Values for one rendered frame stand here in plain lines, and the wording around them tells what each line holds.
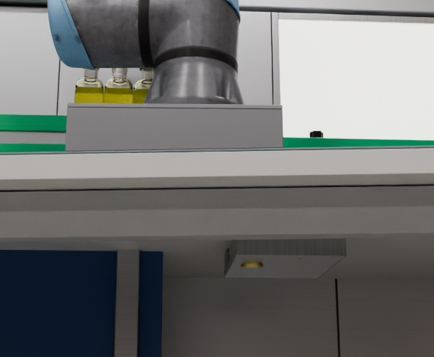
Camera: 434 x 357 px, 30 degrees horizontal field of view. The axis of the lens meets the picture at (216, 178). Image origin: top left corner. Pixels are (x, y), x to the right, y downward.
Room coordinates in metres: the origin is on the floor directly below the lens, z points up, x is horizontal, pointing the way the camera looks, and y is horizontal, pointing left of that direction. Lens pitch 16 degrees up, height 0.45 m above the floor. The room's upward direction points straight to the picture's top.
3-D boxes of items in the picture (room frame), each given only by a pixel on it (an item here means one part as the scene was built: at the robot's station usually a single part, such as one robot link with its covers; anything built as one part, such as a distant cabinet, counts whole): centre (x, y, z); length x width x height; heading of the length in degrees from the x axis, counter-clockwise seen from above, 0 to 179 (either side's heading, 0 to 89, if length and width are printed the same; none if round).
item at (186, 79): (1.04, 0.03, 0.85); 0.15 x 0.15 x 0.10
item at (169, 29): (1.05, 0.03, 0.97); 0.13 x 0.12 x 0.14; 85
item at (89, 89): (1.54, 0.26, 0.99); 0.06 x 0.06 x 0.21; 4
